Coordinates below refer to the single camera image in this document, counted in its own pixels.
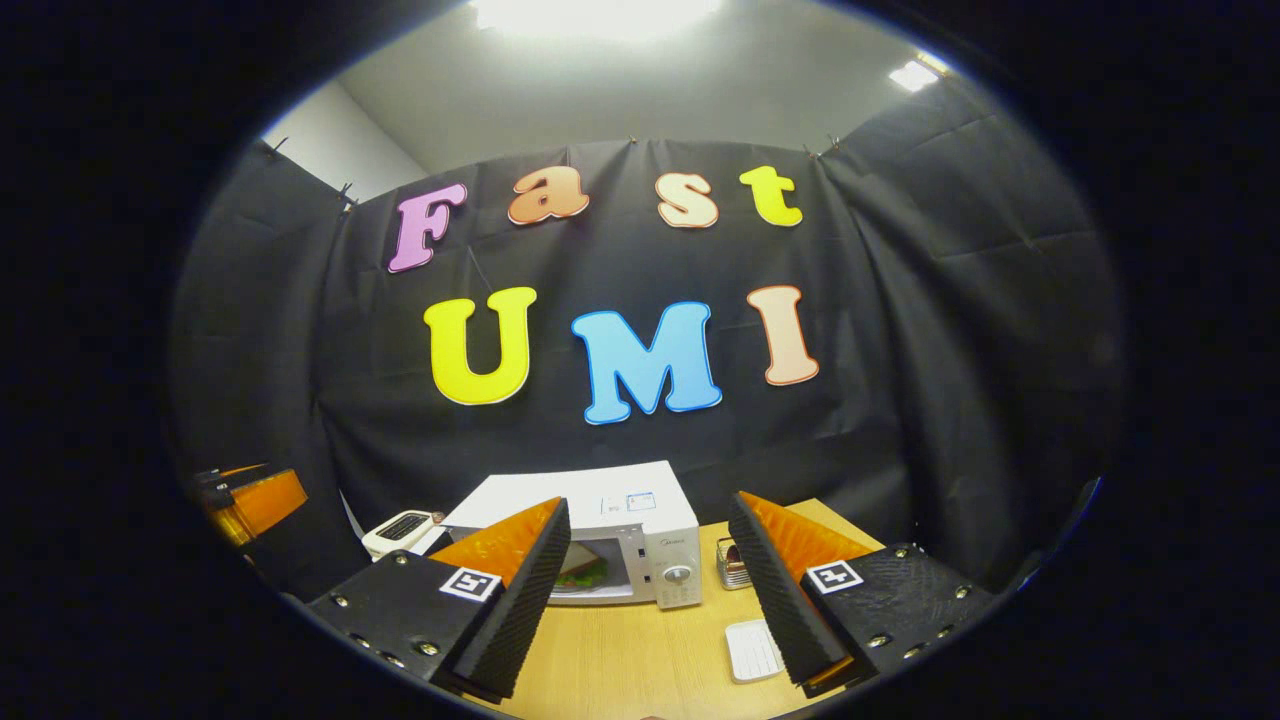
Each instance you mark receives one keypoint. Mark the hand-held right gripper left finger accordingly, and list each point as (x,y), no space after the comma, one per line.
(525,610)

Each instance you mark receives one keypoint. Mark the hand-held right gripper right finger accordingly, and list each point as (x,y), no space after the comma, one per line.
(780,605)

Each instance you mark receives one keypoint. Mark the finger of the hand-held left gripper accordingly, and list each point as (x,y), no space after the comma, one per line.
(265,500)
(215,480)

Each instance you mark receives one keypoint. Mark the sandwich with lettuce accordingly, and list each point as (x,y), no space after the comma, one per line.
(585,575)

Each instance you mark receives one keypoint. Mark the white microwave oven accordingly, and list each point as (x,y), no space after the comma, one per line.
(560,490)

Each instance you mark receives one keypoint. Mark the small white tray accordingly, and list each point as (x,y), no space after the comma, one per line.
(752,650)

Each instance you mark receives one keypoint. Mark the white toaster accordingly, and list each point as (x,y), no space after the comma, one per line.
(400,528)

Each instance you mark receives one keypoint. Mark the black backdrop cloth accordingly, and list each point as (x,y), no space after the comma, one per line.
(900,400)

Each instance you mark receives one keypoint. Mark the small ceiling light panel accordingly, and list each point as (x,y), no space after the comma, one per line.
(913,75)

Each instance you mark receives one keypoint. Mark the large ceiling light panel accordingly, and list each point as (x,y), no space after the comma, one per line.
(600,15)

